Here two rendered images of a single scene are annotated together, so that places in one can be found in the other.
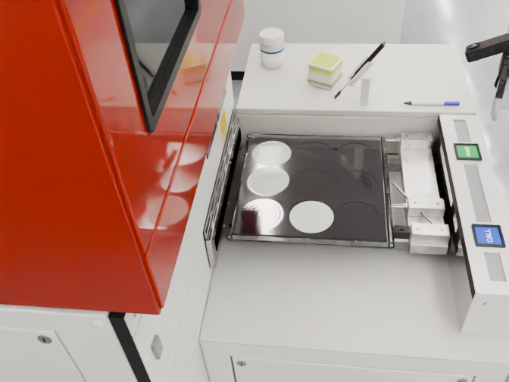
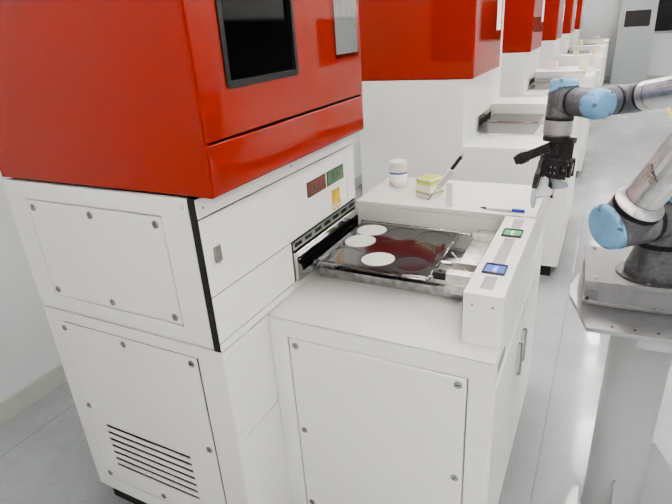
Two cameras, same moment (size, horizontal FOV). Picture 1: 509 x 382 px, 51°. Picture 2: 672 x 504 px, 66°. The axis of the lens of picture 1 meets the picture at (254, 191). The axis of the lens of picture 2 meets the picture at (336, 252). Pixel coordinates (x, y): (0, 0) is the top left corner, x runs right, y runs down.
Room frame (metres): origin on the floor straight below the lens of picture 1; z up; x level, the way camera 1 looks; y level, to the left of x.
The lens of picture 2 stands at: (-0.55, -0.44, 1.54)
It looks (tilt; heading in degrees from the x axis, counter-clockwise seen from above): 23 degrees down; 18
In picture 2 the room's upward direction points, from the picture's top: 4 degrees counter-clockwise
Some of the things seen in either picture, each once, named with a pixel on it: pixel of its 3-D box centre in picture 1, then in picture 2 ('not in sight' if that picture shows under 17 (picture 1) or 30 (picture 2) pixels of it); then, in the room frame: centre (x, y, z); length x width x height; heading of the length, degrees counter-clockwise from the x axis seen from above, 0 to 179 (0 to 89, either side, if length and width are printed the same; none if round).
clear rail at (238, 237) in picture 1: (308, 241); (368, 269); (0.77, -0.11, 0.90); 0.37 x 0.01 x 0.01; 80
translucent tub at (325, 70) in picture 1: (325, 70); (429, 185); (1.28, -0.22, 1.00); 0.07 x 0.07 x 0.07; 55
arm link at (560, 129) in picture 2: not in sight; (558, 128); (1.03, -0.61, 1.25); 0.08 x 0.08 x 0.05
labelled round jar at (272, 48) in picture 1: (272, 48); (398, 172); (1.41, -0.09, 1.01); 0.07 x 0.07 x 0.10
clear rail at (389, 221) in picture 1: (386, 186); (445, 253); (0.91, -0.32, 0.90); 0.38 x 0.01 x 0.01; 170
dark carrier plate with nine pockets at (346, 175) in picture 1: (311, 183); (389, 246); (0.95, -0.14, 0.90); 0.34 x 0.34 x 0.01; 80
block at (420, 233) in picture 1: (429, 233); (461, 277); (0.76, -0.38, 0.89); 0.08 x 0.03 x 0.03; 80
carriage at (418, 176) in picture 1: (420, 192); (474, 264); (0.92, -0.40, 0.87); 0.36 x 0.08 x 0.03; 170
